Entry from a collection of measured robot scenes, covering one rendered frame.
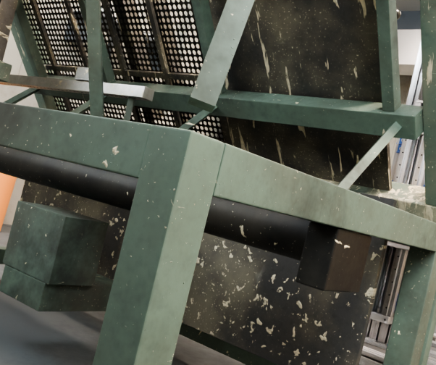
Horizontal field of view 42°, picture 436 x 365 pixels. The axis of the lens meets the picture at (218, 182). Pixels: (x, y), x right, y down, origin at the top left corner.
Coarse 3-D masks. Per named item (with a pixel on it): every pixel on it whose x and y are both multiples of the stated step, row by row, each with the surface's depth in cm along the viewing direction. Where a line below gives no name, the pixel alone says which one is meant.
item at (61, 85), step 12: (0, 84) 265; (12, 84) 253; (24, 84) 244; (36, 84) 239; (48, 84) 234; (60, 84) 229; (72, 84) 224; (84, 84) 219; (108, 84) 211; (120, 84) 207; (120, 96) 210; (132, 96) 203; (144, 96) 199
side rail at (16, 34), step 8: (16, 24) 289; (16, 32) 293; (16, 40) 297; (24, 48) 296; (24, 56) 300; (24, 64) 303; (32, 72) 302; (40, 96) 309; (48, 96) 310; (40, 104) 313; (48, 104) 310
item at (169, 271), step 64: (0, 128) 120; (64, 128) 106; (128, 128) 96; (64, 192) 282; (128, 192) 181; (192, 192) 90; (256, 192) 103; (320, 192) 121; (0, 256) 302; (64, 256) 199; (128, 256) 91; (192, 256) 92; (256, 256) 208; (320, 256) 133; (128, 320) 88; (192, 320) 221; (256, 320) 204; (320, 320) 189
